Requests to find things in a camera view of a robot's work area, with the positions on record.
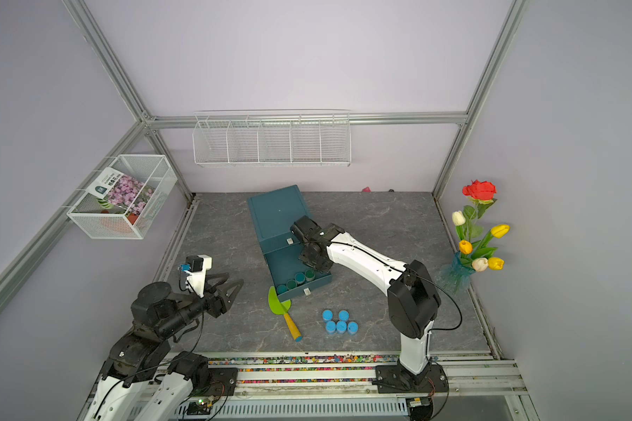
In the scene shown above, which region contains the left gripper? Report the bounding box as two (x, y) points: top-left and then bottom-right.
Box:
(160, 271), (244, 337)

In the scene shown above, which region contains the teal drawer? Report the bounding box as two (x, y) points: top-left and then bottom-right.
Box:
(264, 244), (333, 302)

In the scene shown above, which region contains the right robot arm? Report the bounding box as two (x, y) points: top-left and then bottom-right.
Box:
(291, 217), (442, 378)

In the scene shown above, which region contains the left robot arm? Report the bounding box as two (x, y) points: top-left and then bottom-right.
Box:
(84, 273), (244, 420)

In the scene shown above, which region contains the teal drawer cabinet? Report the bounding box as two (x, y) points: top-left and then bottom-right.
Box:
(248, 185), (312, 254)

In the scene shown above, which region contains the purple flower seed packet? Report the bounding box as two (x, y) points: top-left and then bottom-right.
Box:
(86, 168), (154, 217)

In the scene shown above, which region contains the teal glass vase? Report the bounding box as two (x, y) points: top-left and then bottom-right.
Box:
(435, 253), (475, 298)

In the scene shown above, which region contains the artificial flower bouquet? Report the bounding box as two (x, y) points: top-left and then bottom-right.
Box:
(451, 180), (511, 275)

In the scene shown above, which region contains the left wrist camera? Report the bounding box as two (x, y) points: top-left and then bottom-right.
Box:
(179, 254), (212, 298)

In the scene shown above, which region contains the green trowel yellow handle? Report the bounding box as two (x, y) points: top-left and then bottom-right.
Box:
(268, 286), (302, 342)

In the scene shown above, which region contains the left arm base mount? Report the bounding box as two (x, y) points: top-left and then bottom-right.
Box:
(160, 352), (238, 398)

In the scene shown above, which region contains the white wire basket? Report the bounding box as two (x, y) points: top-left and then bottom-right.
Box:
(67, 154), (177, 240)

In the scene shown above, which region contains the white wire wall shelf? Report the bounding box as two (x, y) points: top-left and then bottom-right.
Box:
(192, 109), (352, 167)

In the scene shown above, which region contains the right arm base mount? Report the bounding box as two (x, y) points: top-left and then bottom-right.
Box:
(371, 363), (449, 395)

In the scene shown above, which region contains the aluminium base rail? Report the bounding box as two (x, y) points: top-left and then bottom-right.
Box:
(86, 351), (530, 421)

